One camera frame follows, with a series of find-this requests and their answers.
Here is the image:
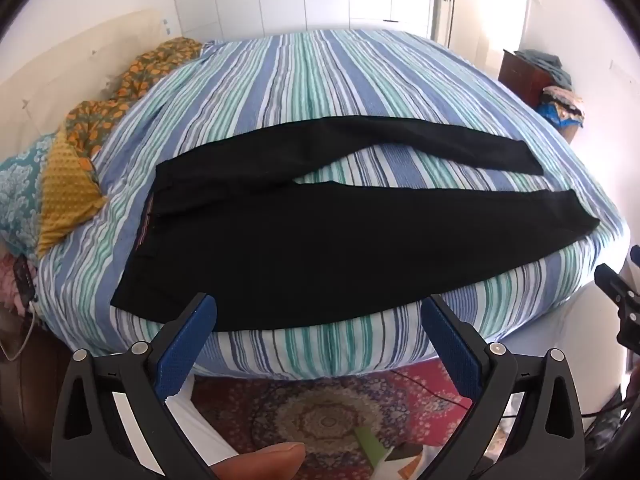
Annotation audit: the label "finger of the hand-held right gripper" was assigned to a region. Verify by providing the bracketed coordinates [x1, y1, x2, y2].
[594, 262, 640, 361]

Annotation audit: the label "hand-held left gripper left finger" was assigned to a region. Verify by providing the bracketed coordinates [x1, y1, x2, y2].
[50, 292, 221, 480]

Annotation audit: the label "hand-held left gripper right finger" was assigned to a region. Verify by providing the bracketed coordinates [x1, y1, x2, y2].
[420, 294, 586, 480]

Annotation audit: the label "black pants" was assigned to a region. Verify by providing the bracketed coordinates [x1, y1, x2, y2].
[110, 115, 601, 333]

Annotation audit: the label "person's left hand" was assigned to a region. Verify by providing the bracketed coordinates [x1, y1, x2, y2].
[209, 442, 307, 480]

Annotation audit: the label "green paper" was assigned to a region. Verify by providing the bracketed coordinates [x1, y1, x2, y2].
[354, 427, 396, 467]

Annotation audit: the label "white orange paper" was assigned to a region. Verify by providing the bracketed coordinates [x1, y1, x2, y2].
[370, 445, 437, 480]

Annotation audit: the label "red patterned rug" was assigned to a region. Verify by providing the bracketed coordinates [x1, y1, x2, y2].
[192, 360, 501, 466]

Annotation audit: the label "colourful clothes pile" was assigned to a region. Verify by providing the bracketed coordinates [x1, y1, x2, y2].
[537, 85, 586, 128]

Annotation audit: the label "pink cloth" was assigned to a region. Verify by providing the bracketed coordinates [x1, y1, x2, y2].
[0, 255, 31, 321]

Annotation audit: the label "yellow dotted pillow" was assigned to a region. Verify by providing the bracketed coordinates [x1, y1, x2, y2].
[35, 127, 108, 261]

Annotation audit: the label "dark wooden cabinet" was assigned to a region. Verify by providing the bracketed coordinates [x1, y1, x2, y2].
[497, 49, 553, 106]

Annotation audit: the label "teal patterned pillow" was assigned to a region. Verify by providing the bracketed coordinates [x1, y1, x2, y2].
[0, 132, 58, 256]

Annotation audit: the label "grey blue clothes pile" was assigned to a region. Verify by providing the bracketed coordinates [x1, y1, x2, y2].
[517, 49, 573, 88]

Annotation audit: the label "orange floral blanket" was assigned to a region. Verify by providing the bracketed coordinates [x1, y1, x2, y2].
[62, 37, 203, 171]

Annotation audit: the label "striped blue green bed cover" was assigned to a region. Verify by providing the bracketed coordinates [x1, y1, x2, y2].
[37, 27, 631, 378]

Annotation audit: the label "white door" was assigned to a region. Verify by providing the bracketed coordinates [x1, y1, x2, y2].
[432, 0, 531, 56]

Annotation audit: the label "white cable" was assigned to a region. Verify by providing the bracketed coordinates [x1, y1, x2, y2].
[0, 300, 38, 362]

